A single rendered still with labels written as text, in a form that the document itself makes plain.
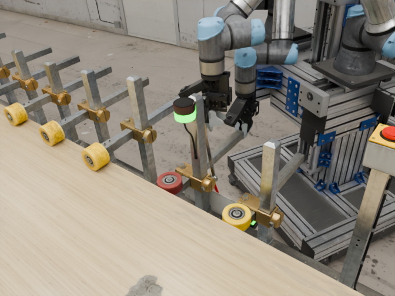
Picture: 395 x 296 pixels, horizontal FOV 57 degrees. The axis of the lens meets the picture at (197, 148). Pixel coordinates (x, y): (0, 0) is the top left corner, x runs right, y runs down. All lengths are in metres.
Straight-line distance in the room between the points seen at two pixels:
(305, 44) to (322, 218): 0.89
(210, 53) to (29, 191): 0.70
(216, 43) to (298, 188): 1.30
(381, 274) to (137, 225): 1.44
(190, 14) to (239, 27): 3.41
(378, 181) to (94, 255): 0.69
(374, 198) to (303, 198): 1.22
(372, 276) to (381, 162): 1.36
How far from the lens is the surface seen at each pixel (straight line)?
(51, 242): 1.07
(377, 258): 2.21
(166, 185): 1.12
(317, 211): 2.06
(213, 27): 1.03
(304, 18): 3.81
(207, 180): 1.18
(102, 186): 1.18
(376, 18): 1.31
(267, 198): 1.06
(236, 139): 1.39
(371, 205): 0.92
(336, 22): 1.68
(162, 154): 2.77
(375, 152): 0.81
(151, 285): 0.89
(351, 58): 1.48
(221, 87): 1.11
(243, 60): 1.27
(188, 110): 0.99
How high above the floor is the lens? 1.65
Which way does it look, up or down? 36 degrees down
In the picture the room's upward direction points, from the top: 4 degrees counter-clockwise
